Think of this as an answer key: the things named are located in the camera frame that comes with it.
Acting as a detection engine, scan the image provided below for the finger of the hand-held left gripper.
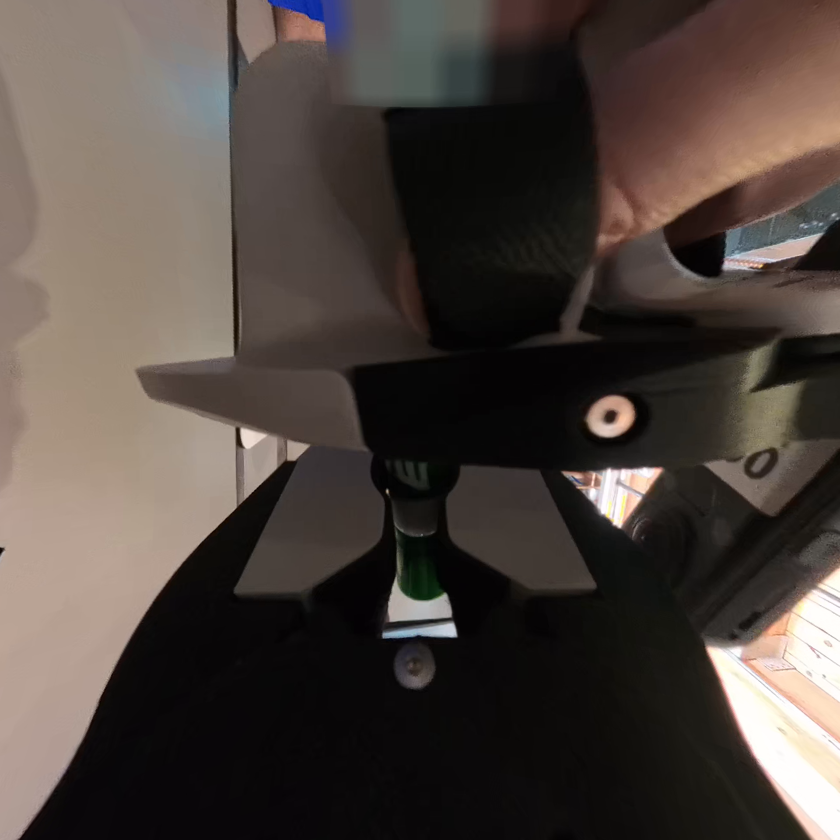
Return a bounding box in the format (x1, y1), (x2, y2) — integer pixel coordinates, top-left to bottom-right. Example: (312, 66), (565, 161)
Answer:
(136, 357), (366, 454)

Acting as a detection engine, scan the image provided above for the person's left hand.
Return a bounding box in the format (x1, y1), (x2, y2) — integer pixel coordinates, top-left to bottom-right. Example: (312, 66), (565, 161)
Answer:
(576, 0), (840, 258)

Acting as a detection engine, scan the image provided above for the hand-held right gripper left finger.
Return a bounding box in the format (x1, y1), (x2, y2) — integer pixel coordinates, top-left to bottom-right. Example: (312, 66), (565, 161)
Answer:
(235, 451), (395, 602)

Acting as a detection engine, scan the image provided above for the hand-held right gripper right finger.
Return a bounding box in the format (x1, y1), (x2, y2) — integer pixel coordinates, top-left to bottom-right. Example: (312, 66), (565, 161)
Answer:
(438, 467), (598, 598)

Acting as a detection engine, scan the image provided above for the green dry erase marker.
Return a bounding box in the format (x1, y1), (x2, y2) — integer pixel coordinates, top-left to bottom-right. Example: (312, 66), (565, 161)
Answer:
(371, 456), (458, 602)

